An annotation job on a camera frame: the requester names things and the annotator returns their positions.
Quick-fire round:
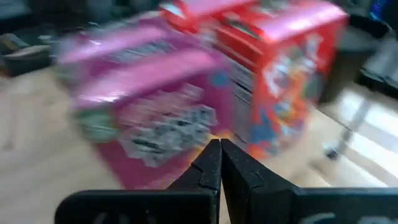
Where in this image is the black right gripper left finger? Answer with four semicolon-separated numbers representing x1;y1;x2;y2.
54;138;222;224

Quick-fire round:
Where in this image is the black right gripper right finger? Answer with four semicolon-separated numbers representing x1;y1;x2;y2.
220;138;398;224

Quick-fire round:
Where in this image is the pink cereal box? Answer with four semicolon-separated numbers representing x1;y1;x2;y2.
71;46;240;191
55;17;193;85

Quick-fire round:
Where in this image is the red Froot Loops cereal box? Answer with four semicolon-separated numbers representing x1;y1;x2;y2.
214;1;351;162
158;0;262;35

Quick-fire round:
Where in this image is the black aluminium rig frame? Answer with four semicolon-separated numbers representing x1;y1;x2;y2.
356;30;398;100

